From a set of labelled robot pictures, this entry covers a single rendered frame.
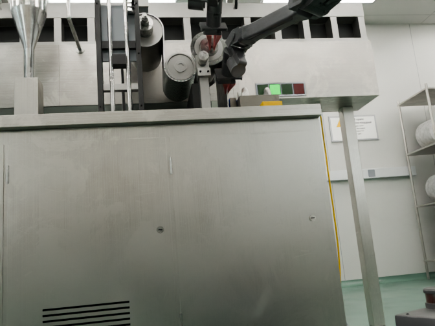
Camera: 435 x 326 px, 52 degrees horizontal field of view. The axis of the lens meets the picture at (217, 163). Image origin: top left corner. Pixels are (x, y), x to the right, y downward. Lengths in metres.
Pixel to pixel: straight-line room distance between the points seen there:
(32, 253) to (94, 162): 0.32
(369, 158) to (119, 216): 3.84
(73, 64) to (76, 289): 1.14
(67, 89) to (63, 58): 0.15
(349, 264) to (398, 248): 0.55
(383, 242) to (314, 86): 2.88
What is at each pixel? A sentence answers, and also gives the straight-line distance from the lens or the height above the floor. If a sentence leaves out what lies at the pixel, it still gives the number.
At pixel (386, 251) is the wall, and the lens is 4.92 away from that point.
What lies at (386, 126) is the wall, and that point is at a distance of 5.16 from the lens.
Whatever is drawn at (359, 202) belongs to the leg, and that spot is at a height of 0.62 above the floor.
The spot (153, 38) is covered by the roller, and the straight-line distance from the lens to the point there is 1.89.
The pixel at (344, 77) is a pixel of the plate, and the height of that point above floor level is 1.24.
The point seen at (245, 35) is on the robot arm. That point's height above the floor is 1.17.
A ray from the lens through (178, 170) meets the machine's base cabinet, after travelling 1.44.
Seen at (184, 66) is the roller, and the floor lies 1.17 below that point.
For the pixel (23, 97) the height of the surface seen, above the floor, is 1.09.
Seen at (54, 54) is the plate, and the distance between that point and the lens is 2.25.
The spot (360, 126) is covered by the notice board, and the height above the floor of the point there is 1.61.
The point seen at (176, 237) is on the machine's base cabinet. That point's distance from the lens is 1.41.
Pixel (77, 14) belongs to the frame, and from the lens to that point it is 2.33.
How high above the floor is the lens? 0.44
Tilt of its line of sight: 11 degrees up
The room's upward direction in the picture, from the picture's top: 5 degrees counter-clockwise
